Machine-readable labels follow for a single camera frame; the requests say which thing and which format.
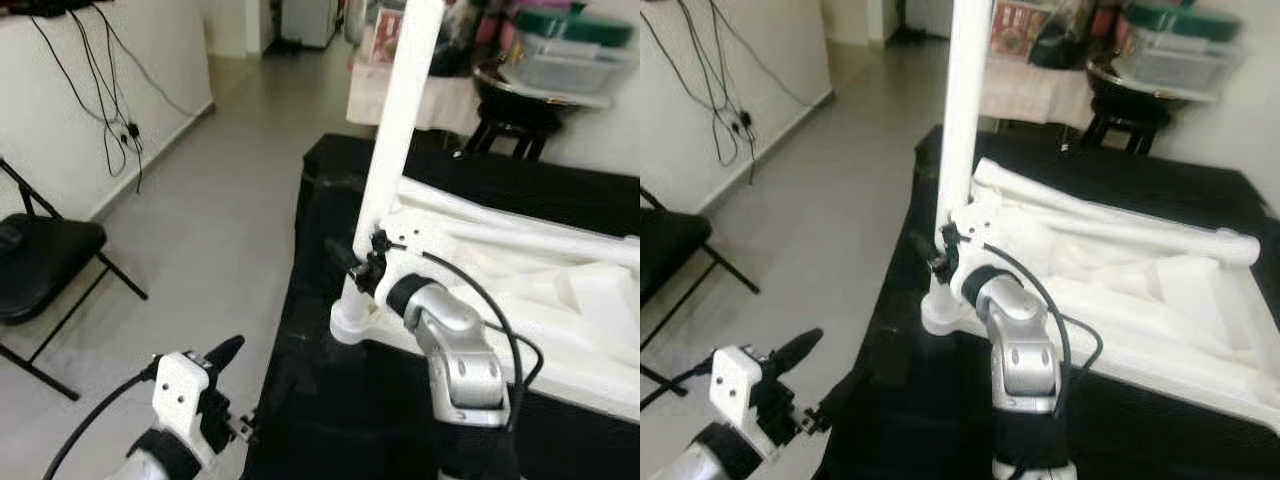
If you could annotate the black wok pan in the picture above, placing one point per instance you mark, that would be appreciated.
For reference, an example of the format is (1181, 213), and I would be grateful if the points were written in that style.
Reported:
(1130, 85)
(520, 90)

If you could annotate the clear plastic storage box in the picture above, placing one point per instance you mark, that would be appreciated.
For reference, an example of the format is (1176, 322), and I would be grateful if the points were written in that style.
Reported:
(565, 70)
(1175, 65)

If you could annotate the red printed cardboard box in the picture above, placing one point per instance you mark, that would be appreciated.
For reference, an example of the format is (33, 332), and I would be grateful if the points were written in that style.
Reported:
(385, 35)
(1018, 30)

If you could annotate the white plastic children table top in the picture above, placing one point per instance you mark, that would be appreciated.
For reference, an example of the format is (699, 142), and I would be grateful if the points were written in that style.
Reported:
(580, 300)
(1180, 310)

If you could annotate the green pot lid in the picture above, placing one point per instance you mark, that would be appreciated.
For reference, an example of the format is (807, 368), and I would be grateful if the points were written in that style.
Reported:
(1185, 20)
(570, 25)

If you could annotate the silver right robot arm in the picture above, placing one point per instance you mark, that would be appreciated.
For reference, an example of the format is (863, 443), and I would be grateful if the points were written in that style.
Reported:
(1020, 350)
(460, 350)

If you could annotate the black plastic bag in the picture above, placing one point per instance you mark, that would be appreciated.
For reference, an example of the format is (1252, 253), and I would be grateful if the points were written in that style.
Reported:
(1065, 40)
(465, 40)

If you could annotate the black folding chair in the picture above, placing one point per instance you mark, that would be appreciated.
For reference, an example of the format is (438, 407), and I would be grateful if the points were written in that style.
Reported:
(45, 255)
(665, 245)

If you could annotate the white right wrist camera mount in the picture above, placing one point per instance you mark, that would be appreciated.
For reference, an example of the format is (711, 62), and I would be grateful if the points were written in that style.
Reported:
(975, 225)
(400, 235)

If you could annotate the pale patterned cloth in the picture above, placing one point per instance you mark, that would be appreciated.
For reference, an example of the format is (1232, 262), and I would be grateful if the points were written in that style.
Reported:
(460, 105)
(1040, 90)

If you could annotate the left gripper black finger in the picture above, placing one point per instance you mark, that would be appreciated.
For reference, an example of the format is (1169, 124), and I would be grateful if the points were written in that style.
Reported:
(225, 353)
(797, 348)

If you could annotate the black round stool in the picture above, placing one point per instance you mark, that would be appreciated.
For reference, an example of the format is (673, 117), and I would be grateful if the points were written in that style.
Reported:
(1125, 115)
(515, 125)

